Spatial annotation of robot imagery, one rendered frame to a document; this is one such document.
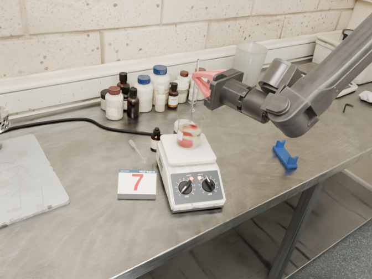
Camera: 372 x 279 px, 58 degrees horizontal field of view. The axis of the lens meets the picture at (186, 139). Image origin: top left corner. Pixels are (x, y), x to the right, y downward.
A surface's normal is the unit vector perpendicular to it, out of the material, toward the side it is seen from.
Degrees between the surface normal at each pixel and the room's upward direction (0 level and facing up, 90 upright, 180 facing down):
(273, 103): 47
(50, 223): 0
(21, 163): 0
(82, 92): 90
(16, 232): 0
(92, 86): 90
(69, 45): 90
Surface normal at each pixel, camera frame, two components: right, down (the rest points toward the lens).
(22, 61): 0.57, 0.51
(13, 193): 0.11, -0.82
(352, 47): -0.57, -0.41
